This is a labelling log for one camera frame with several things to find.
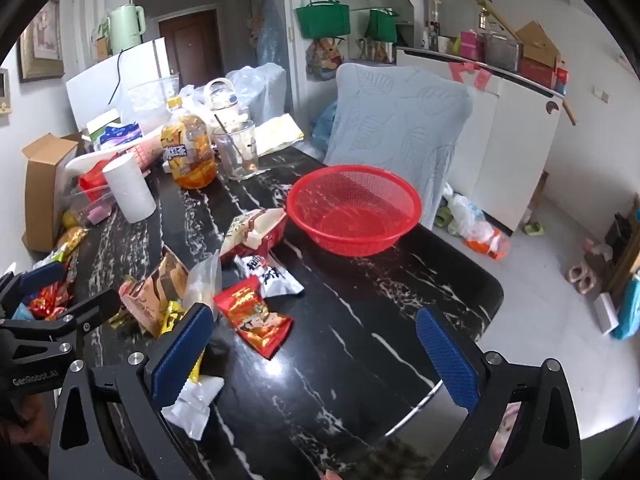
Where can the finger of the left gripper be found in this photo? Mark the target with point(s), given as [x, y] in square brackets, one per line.
[42, 277]
[94, 311]

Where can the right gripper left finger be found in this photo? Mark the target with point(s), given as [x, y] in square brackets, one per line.
[174, 354]

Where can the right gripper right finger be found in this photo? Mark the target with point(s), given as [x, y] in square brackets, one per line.
[454, 358]

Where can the pink seaweed roll packet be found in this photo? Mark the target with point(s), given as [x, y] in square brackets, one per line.
[147, 299]

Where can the plain white packet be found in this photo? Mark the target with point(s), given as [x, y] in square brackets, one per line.
[191, 410]

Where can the yellow black snack packet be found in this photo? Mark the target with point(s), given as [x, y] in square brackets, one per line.
[174, 313]

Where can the clear zip bag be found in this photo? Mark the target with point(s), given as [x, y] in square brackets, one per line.
[204, 283]

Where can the red cartoon snack packet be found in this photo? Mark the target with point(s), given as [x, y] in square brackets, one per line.
[248, 313]

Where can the white black snack packet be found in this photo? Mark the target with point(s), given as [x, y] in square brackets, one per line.
[273, 278]

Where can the red white snack bag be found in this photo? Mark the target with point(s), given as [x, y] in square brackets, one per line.
[254, 233]

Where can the brown cardboard box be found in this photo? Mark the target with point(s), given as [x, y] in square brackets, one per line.
[46, 161]

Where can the white paper towel roll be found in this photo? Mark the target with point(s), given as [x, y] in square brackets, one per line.
[132, 194]

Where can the iced tea bottle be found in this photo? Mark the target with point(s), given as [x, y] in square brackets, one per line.
[187, 147]

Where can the red plastic basket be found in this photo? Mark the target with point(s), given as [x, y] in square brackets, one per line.
[353, 210]

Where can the clear glass cup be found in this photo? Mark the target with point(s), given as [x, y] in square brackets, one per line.
[237, 150]

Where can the framed picture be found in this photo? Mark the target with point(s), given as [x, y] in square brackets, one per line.
[40, 53]

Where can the white cabinet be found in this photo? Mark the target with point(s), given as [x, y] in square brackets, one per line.
[504, 145]

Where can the green electric kettle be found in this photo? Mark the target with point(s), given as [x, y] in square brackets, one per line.
[126, 25]

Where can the green tote bag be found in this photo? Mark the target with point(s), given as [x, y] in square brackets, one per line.
[323, 19]

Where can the wall intercom panel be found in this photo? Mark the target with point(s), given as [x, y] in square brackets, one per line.
[5, 92]

